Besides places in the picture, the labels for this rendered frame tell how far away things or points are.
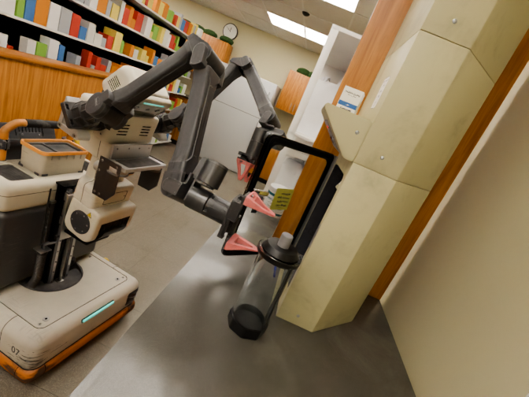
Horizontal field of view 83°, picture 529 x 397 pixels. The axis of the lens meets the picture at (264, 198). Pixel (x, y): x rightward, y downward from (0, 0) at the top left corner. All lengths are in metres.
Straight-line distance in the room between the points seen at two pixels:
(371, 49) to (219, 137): 4.93
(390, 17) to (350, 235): 0.71
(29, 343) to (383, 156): 1.47
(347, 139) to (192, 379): 0.60
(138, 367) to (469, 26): 0.92
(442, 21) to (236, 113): 5.15
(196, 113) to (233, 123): 4.98
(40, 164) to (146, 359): 1.10
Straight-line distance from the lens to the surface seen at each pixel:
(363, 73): 1.12
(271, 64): 6.43
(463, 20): 0.80
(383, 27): 1.15
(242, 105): 5.76
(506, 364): 0.84
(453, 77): 0.78
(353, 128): 0.73
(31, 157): 1.62
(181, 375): 0.68
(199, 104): 0.84
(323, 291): 0.85
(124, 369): 0.67
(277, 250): 0.67
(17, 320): 1.67
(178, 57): 0.99
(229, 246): 0.70
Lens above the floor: 1.46
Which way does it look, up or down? 17 degrees down
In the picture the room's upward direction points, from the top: 23 degrees clockwise
